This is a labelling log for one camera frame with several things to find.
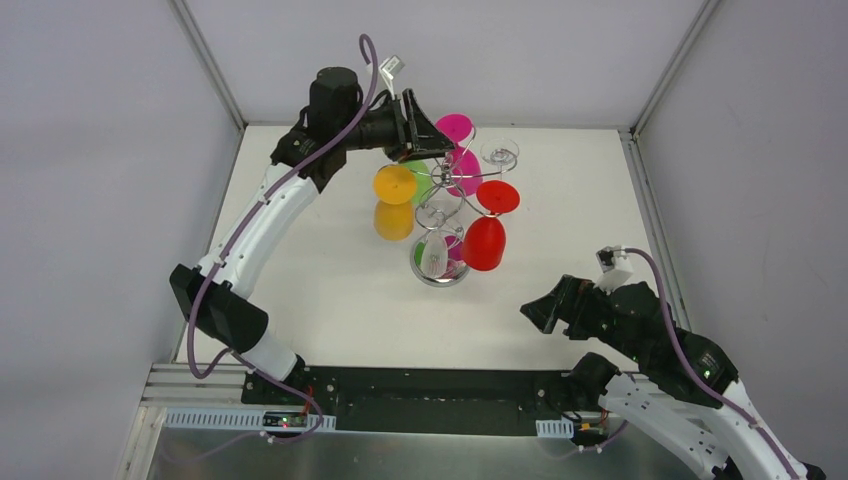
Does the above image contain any orange wine glass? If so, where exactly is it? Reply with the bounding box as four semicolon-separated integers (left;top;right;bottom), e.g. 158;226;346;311
372;165;418;241

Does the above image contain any chrome wine glass rack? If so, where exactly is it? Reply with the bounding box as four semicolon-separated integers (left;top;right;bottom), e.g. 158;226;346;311
409;129;520;288

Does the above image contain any green wine glass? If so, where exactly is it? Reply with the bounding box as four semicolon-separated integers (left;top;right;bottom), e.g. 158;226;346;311
402;160;433;206

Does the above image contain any clear wine glass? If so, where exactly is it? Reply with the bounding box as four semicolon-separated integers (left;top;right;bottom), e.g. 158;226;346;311
415;199;464;282
480;138;520;167

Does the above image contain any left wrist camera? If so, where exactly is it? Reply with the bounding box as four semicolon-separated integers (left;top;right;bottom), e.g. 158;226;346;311
365;55;405;99

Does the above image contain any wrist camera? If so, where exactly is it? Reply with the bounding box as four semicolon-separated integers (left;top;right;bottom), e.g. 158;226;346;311
365;55;405;99
595;245;634;294

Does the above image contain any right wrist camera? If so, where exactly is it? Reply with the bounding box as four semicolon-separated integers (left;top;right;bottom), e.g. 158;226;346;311
595;245;634;294

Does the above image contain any pink wine glass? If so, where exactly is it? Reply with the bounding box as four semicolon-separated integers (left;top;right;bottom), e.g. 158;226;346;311
436;113;483;197

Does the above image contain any clear wine glass lower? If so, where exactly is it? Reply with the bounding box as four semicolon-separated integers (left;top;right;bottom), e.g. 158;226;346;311
415;199;464;282

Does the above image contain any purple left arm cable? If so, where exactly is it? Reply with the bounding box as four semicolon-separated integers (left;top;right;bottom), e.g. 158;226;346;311
158;33;382;465

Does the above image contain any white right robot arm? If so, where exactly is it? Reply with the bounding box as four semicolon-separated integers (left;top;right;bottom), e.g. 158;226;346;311
520;275;826;479

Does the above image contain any red wine glass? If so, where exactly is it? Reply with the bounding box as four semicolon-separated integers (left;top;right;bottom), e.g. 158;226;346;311
461;180;521;271

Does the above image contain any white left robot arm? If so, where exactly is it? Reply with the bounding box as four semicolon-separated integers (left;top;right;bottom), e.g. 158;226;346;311
169;67;456;405

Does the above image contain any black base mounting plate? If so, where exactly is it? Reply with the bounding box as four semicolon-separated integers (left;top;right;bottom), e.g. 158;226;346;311
240;362;631;437

